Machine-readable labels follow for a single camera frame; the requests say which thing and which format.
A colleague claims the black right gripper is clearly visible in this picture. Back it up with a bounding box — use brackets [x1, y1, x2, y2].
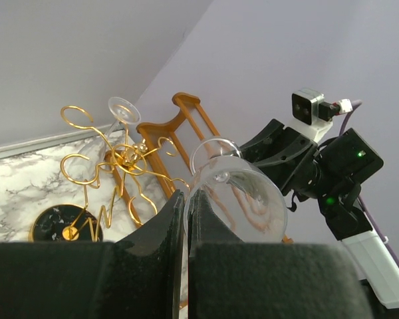
[240, 119, 319, 196]

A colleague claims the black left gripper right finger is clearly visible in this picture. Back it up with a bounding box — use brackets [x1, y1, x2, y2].
[188, 191, 374, 318]

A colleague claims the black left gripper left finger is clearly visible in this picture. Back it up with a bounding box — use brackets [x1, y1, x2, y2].
[0, 191, 184, 318]

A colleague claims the clear tall wine glass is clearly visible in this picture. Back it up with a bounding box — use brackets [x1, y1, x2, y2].
[184, 137, 287, 243]

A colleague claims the wooden ribbed glass rack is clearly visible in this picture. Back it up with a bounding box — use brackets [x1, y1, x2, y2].
[104, 92, 295, 245]

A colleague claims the gold wine glass rack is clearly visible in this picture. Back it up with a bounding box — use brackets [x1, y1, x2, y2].
[29, 105, 175, 243]

